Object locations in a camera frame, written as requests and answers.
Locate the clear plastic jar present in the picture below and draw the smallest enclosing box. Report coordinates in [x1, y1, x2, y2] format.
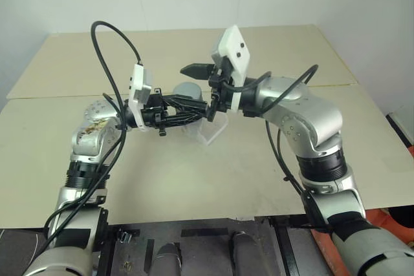
[174, 94, 206, 143]

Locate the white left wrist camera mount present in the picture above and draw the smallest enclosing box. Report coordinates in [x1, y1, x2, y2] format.
[127, 64, 153, 132]

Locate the dark rounded gray-topped shape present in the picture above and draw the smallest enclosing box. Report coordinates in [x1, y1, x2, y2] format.
[151, 242, 184, 276]

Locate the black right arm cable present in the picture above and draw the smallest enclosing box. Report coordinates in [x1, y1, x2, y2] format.
[221, 64, 334, 233]

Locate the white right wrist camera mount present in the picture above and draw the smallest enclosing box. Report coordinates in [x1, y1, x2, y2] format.
[210, 25, 252, 114]

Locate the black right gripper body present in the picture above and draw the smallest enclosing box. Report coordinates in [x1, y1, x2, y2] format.
[208, 58, 236, 113]

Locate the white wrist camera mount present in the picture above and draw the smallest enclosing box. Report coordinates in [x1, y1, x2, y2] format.
[210, 25, 252, 114]
[127, 64, 153, 132]

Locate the black metal frame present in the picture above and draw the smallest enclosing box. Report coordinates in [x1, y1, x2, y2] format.
[0, 216, 324, 276]

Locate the gray jar lid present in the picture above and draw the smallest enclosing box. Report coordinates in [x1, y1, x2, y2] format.
[172, 81, 204, 104]

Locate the clear plastic box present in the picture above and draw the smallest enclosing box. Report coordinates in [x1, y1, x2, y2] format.
[193, 112, 229, 146]

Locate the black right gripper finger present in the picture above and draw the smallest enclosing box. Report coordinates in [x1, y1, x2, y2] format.
[179, 62, 215, 81]
[206, 93, 221, 123]

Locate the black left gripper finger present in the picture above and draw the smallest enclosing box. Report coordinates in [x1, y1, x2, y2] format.
[161, 94, 208, 111]
[164, 110, 208, 127]

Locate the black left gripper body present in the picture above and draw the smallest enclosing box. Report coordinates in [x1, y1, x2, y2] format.
[140, 87, 169, 138]

